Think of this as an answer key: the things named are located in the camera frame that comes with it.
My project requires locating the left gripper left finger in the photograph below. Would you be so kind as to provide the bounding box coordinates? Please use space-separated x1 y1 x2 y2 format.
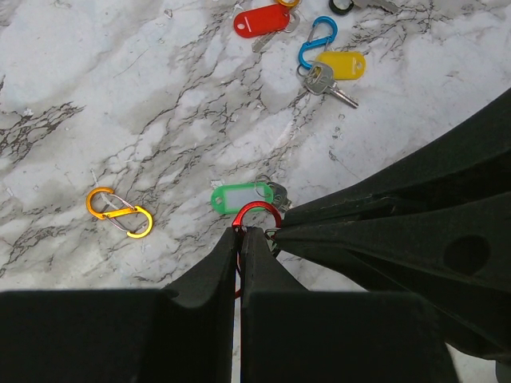
1 228 239 382

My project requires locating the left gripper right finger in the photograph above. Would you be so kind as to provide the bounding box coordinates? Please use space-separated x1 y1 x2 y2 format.
240 228 458 382

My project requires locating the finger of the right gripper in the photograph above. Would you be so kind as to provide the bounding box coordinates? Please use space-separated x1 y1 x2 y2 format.
275 93 510 359

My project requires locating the orange carabiner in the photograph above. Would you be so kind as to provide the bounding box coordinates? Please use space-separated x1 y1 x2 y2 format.
85 187 154 239
276 0 300 8

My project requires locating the red carabiner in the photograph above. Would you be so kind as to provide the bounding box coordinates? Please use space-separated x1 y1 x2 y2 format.
231 200 283 298

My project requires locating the green tag key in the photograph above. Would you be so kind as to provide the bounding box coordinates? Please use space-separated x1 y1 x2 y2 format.
211 175 291 215

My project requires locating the yellow tag key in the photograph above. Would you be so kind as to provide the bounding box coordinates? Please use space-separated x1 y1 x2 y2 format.
295 50 367 109

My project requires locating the black carabiner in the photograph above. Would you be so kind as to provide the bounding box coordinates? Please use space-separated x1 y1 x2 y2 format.
328 0 355 16

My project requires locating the red tag key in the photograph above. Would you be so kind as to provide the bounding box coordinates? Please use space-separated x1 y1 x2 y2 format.
233 1 300 53

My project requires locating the black tag key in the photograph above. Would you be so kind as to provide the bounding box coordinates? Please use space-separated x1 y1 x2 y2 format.
264 227 280 257

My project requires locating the blue tag key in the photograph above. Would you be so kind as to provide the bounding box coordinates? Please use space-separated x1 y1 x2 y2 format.
352 0 400 14

